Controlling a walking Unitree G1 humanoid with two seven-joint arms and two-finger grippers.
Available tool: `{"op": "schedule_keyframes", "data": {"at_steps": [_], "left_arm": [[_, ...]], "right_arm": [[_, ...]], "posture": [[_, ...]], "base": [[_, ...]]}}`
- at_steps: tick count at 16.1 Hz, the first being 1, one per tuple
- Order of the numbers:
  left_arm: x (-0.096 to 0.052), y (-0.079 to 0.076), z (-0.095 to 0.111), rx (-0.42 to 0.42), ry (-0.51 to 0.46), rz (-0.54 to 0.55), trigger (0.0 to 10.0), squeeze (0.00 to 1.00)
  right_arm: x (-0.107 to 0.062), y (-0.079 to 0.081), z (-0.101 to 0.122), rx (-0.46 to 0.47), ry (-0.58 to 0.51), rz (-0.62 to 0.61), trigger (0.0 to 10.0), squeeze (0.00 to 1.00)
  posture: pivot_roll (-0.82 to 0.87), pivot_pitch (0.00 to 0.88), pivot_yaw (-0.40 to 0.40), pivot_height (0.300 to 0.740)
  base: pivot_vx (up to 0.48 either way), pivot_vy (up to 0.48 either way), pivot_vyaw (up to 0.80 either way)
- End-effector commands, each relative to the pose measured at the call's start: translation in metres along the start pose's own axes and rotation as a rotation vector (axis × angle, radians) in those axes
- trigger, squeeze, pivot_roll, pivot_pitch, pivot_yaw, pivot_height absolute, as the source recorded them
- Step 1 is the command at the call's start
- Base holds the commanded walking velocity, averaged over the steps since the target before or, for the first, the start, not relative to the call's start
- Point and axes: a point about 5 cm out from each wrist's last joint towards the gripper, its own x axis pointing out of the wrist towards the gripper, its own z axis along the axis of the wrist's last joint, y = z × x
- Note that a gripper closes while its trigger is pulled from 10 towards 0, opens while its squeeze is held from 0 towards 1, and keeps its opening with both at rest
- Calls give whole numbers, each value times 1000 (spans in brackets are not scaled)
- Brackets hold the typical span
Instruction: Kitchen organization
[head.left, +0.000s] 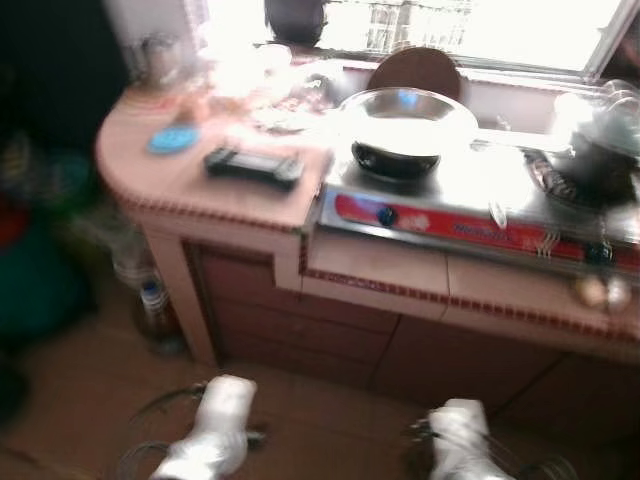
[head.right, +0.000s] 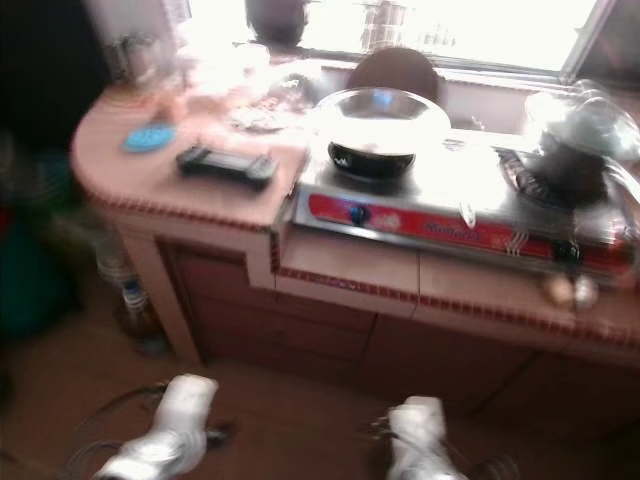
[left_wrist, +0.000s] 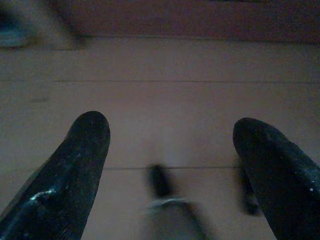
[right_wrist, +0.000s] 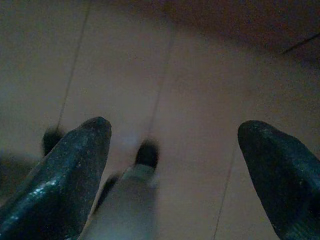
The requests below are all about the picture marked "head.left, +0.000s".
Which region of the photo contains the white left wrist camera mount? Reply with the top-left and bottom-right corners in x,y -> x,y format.
196,375 -> 259,441

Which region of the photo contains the bright window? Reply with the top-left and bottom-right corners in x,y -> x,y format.
195,0 -> 640,83

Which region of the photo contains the steel wok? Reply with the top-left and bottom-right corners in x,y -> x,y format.
335,87 -> 479,183

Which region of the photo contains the garlic bulb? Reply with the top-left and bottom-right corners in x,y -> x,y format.
573,274 -> 633,313

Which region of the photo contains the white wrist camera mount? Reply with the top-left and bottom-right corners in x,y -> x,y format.
196,375 -> 259,441
428,398 -> 488,451

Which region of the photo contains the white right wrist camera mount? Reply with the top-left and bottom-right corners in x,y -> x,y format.
428,398 -> 488,451

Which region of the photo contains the brown round board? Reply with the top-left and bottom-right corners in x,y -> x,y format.
367,46 -> 463,103

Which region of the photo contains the red steel gas stove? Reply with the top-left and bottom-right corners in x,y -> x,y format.
315,135 -> 640,276

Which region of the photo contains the clear glass dish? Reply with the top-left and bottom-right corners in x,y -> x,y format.
248,95 -> 336,136

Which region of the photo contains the clear plastic bottle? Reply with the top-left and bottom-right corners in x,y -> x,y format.
112,235 -> 186,356

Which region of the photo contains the black hanging pan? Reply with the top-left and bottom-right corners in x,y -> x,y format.
264,0 -> 327,46

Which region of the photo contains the black rectangular tool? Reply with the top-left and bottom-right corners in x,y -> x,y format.
204,147 -> 304,191

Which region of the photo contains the blue round disc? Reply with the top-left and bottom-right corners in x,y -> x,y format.
147,124 -> 201,155

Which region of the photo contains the dark pot with glass lid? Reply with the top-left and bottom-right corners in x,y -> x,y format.
545,80 -> 640,201

